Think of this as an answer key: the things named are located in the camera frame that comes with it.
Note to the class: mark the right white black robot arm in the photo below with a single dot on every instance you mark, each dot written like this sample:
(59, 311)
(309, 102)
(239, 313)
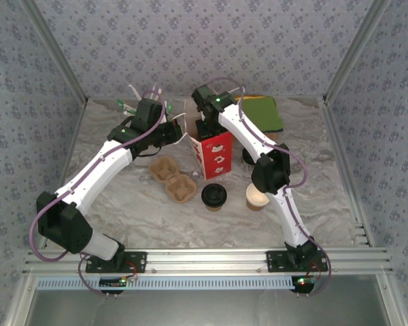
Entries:
(245, 129)

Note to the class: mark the white wrapped straw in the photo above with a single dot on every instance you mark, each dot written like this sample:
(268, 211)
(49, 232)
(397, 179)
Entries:
(159, 95)
(129, 113)
(133, 91)

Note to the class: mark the black plastic cup lid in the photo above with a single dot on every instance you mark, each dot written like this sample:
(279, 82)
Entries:
(248, 158)

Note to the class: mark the black-lidded coffee cup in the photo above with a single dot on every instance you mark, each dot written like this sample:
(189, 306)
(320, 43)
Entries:
(214, 194)

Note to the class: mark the brown pulp cup carrier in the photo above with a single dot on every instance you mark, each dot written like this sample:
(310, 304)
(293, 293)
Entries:
(173, 180)

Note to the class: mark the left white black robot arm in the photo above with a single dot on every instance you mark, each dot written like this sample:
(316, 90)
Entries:
(98, 173)

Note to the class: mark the colourful paper napkin stack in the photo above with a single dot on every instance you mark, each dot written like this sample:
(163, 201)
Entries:
(263, 112)

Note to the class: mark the red white paper gift bag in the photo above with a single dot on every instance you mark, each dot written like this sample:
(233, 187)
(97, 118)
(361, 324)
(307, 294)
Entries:
(217, 156)

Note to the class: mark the green wrapped straw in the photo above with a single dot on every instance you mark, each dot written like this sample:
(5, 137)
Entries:
(121, 102)

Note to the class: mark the brown paper coffee cup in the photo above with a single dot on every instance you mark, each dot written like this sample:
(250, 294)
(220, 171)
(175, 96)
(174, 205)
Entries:
(213, 208)
(256, 202)

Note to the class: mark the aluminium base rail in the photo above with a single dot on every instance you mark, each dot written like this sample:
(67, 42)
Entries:
(207, 261)

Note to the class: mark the aluminium corner post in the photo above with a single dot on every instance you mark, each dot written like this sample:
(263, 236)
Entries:
(58, 51)
(354, 51)

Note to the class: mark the stack of coloured felt sheets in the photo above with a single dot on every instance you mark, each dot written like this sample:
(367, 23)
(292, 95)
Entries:
(272, 136)

